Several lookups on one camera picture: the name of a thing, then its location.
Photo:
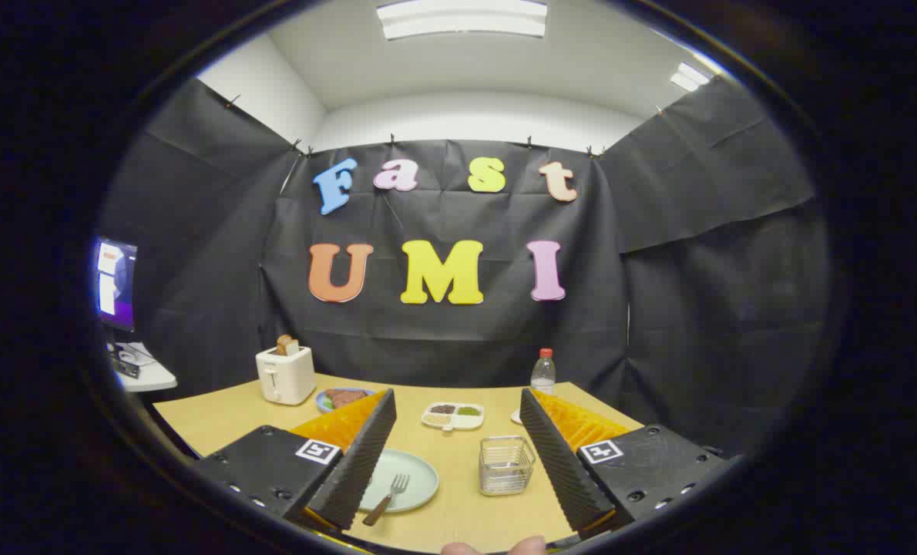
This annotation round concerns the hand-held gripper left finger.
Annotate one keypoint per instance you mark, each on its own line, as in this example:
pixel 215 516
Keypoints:
pixel 358 470

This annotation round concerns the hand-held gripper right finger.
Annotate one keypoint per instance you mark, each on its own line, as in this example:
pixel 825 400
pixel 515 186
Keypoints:
pixel 559 462

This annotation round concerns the pale green plate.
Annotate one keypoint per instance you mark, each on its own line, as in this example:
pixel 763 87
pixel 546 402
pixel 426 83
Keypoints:
pixel 420 474

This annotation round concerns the brown steak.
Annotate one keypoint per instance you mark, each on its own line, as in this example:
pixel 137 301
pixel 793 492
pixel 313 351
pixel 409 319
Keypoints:
pixel 347 398

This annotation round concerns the blue plate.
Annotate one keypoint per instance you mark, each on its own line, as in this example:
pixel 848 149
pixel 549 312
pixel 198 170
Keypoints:
pixel 323 401

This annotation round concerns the clear water bottle red cap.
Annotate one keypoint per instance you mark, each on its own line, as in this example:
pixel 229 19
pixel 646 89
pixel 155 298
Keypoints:
pixel 543 375

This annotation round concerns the green beans pile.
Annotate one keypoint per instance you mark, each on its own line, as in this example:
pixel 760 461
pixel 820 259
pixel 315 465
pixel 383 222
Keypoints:
pixel 468 411

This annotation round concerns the dark red beans pile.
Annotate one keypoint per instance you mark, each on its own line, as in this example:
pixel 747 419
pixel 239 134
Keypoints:
pixel 443 409

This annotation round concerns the white divided dish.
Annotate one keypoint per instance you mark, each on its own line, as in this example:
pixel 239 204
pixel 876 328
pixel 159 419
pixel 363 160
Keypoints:
pixel 452 420

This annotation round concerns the cream toaster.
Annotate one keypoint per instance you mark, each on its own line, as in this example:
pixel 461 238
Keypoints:
pixel 285 378

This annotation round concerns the toasted bread slice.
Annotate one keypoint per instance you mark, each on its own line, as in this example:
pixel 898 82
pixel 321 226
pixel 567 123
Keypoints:
pixel 285 344

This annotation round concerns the white side table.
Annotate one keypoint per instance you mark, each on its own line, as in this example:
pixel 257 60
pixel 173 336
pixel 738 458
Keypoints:
pixel 154 376

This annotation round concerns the computer monitor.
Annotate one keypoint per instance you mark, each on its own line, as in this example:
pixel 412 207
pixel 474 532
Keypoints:
pixel 115 285

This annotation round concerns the small ceiling light panel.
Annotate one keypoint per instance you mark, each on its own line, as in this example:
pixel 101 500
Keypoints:
pixel 688 78

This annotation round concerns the long ceiling light panel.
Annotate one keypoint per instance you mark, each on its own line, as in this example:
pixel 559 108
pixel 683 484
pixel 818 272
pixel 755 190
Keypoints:
pixel 462 19

